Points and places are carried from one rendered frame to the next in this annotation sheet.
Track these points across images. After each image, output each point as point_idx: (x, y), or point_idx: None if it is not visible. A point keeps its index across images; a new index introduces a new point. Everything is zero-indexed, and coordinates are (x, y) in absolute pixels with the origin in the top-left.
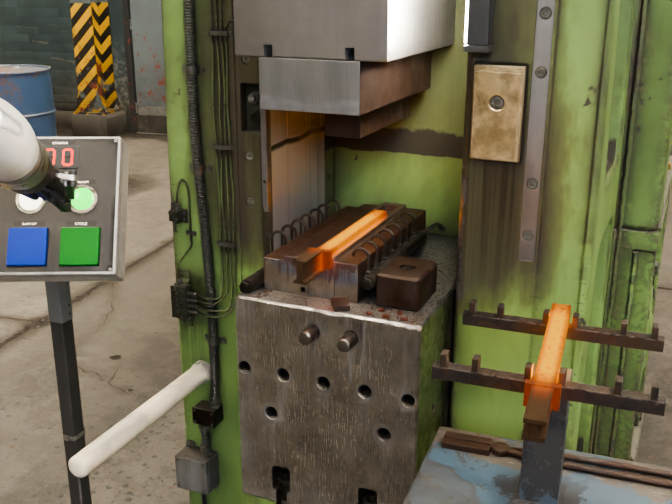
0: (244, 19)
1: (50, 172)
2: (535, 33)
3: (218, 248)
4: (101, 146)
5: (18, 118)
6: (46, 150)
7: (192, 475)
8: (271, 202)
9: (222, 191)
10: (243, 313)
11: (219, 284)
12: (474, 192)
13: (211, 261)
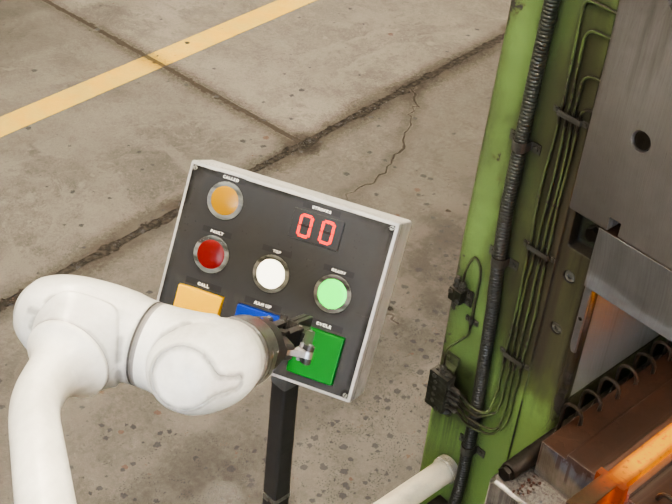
0: (593, 174)
1: (279, 360)
2: None
3: (501, 355)
4: (372, 230)
5: (239, 368)
6: (277, 346)
7: None
8: (583, 341)
9: (523, 299)
10: (495, 501)
11: (492, 393)
12: None
13: (488, 367)
